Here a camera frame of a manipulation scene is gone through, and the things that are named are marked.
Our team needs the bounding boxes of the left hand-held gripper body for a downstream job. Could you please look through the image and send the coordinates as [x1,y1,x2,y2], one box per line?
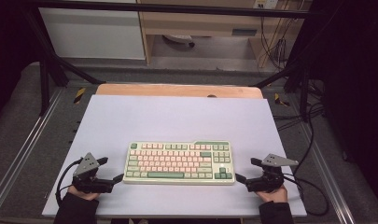
[72,152,116,194]

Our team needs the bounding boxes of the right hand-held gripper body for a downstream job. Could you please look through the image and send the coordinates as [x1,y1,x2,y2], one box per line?
[245,153,300,193]

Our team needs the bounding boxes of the cream pink green keyboard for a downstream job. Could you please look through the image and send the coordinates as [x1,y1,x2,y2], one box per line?
[122,140,237,187]

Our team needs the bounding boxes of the person's left hand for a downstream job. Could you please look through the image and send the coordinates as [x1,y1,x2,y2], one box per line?
[67,186,101,202]

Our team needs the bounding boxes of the person's right hand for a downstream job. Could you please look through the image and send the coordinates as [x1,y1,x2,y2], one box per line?
[255,185,288,203]

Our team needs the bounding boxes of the yellow black tape strip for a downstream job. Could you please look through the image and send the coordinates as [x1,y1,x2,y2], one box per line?
[73,87,87,105]
[273,92,291,107]

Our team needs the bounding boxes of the white board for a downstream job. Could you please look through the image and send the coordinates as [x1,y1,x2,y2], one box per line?
[41,94,308,218]

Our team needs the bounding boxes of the wooden table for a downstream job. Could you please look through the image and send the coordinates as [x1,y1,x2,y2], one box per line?
[95,83,264,100]

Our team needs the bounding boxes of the dark curtain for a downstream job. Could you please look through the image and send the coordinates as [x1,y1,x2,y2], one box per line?
[307,0,378,214]
[0,0,43,124]

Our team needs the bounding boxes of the white cabinet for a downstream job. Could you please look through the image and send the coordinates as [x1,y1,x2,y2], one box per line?
[37,0,147,61]

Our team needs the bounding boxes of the white power strip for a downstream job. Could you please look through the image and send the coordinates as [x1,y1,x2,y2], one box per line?
[162,34,196,49]

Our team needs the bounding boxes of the light wooden desk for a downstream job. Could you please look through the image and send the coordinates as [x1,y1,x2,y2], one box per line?
[136,0,313,68]

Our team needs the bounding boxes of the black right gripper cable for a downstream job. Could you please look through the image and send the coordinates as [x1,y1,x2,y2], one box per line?
[282,173,330,217]

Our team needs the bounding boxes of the black floor cables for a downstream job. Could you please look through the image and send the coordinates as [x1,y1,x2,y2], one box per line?
[272,78,327,175]

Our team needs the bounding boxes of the aluminium floor rail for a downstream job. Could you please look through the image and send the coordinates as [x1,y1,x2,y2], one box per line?
[0,89,65,216]
[297,116,357,224]

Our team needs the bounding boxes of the bundle of hanging cables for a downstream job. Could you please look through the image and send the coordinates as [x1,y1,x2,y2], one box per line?
[259,13,291,72]

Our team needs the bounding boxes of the white wall socket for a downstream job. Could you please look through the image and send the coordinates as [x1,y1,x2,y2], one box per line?
[252,0,280,10]

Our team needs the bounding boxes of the black metal frame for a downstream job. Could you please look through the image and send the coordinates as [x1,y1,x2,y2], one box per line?
[21,0,321,118]

